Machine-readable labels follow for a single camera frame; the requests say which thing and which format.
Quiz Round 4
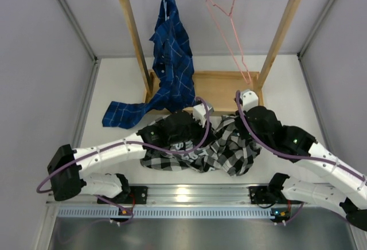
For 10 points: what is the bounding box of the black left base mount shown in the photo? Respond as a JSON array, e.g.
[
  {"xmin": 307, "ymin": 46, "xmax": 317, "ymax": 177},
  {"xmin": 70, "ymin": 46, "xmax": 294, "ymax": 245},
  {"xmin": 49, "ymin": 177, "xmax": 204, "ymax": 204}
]
[{"xmin": 123, "ymin": 186, "xmax": 148, "ymax": 205}]

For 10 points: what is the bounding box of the blue plaid shirt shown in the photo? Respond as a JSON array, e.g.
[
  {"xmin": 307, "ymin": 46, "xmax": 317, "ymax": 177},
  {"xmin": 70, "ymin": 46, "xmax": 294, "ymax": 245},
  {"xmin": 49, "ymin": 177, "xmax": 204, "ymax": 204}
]
[{"xmin": 101, "ymin": 0, "xmax": 196, "ymax": 129}]

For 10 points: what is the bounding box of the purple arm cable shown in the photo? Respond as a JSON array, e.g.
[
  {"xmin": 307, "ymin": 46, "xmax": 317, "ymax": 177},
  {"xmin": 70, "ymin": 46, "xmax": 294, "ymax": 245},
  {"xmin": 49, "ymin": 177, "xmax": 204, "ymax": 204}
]
[
  {"xmin": 36, "ymin": 96, "xmax": 212, "ymax": 226},
  {"xmin": 235, "ymin": 89, "xmax": 367, "ymax": 225}
]

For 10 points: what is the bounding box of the aluminium mounting rail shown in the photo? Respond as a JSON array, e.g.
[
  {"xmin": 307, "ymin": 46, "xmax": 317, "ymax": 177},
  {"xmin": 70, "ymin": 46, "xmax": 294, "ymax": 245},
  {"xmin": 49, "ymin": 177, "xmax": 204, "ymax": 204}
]
[{"xmin": 45, "ymin": 183, "xmax": 316, "ymax": 205}]

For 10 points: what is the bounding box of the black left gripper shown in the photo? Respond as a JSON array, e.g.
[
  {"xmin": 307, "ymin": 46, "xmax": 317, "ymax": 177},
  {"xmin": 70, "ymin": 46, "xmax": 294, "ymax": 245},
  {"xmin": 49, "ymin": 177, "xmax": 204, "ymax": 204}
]
[{"xmin": 169, "ymin": 113, "xmax": 217, "ymax": 149}]

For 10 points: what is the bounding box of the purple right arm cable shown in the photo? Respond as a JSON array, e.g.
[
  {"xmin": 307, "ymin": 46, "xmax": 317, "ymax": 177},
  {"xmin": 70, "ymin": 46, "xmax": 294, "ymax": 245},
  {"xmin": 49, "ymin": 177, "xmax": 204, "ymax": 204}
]
[{"xmin": 235, "ymin": 89, "xmax": 367, "ymax": 225}]

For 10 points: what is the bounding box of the black white checkered shirt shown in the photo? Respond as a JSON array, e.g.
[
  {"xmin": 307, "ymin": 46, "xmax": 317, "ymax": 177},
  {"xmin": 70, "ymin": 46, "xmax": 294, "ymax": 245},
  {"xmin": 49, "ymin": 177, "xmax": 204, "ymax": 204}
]
[{"xmin": 140, "ymin": 115, "xmax": 261, "ymax": 177}]

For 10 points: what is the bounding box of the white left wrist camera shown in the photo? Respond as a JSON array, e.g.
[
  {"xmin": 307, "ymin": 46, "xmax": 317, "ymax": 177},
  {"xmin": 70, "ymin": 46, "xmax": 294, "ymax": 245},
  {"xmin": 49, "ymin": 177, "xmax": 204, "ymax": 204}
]
[{"xmin": 192, "ymin": 102, "xmax": 214, "ymax": 128}]

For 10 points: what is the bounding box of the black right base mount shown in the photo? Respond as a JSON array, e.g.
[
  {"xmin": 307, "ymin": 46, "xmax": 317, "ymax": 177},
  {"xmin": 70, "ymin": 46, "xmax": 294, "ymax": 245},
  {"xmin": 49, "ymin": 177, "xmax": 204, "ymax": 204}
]
[{"xmin": 249, "ymin": 186, "xmax": 288, "ymax": 207}]

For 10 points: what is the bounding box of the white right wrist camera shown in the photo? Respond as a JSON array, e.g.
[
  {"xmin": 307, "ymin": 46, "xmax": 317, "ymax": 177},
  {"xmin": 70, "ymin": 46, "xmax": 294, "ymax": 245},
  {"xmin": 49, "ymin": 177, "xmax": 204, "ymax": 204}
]
[{"xmin": 240, "ymin": 89, "xmax": 259, "ymax": 111}]

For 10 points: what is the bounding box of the aluminium frame post left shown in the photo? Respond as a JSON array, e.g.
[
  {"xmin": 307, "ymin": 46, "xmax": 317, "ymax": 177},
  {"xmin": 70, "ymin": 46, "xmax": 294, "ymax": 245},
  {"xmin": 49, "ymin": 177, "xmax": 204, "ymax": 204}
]
[{"xmin": 42, "ymin": 0, "xmax": 101, "ymax": 113}]

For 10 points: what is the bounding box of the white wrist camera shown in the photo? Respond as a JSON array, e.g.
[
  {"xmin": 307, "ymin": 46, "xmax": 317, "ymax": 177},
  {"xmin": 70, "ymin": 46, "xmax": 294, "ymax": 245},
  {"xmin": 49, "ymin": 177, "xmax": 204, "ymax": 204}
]
[
  {"xmin": 240, "ymin": 89, "xmax": 259, "ymax": 111},
  {"xmin": 192, "ymin": 102, "xmax": 214, "ymax": 128}
]

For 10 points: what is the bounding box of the wooden clothes rack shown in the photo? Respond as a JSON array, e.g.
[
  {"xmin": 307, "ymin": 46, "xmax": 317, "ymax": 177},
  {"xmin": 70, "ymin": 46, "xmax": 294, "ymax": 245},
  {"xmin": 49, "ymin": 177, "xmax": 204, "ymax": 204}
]
[{"xmin": 119, "ymin": 0, "xmax": 301, "ymax": 116}]

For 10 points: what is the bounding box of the slotted cable duct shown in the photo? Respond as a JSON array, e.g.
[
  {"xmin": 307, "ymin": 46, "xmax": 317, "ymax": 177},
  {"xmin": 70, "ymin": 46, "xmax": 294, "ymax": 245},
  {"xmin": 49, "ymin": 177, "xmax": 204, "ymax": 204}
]
[{"xmin": 57, "ymin": 206, "xmax": 286, "ymax": 220}]

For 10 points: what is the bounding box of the light blue hanger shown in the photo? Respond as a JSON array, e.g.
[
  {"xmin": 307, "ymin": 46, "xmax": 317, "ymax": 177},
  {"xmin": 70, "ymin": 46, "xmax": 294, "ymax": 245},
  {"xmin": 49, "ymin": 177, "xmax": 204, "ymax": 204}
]
[{"xmin": 162, "ymin": 0, "xmax": 169, "ymax": 21}]

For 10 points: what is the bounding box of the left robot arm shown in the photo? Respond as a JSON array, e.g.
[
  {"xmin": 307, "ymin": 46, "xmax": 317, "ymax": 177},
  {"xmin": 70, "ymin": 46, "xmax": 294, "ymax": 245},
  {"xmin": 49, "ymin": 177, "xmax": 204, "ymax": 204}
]
[{"xmin": 47, "ymin": 110, "xmax": 210, "ymax": 204}]

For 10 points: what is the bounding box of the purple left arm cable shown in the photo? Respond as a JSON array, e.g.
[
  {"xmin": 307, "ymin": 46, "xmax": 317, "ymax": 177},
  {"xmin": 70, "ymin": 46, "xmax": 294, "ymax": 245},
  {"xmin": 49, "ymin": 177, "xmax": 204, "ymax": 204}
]
[{"xmin": 36, "ymin": 96, "xmax": 212, "ymax": 226}]

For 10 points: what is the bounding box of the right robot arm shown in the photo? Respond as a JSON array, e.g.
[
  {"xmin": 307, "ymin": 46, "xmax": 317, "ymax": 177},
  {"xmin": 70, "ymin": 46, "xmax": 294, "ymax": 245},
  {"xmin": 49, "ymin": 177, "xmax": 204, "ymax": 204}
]
[{"xmin": 238, "ymin": 104, "xmax": 366, "ymax": 231}]

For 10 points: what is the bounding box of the aluminium frame post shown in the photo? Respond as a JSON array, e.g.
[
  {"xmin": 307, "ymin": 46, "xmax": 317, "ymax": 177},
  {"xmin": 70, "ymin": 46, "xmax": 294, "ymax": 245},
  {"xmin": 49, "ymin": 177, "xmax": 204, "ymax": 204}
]
[
  {"xmin": 297, "ymin": 0, "xmax": 336, "ymax": 61},
  {"xmin": 42, "ymin": 0, "xmax": 101, "ymax": 113}
]

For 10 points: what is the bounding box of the aluminium frame post right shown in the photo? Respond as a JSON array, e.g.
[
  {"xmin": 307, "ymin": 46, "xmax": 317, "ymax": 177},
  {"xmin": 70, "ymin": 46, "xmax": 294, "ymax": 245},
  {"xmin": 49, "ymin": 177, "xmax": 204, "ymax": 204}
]
[{"xmin": 297, "ymin": 0, "xmax": 336, "ymax": 61}]

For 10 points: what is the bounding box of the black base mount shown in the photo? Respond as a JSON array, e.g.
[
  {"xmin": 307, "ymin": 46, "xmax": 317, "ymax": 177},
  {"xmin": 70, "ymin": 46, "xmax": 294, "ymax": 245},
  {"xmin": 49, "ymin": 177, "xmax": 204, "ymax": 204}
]
[
  {"xmin": 123, "ymin": 186, "xmax": 148, "ymax": 205},
  {"xmin": 249, "ymin": 186, "xmax": 288, "ymax": 207}
]

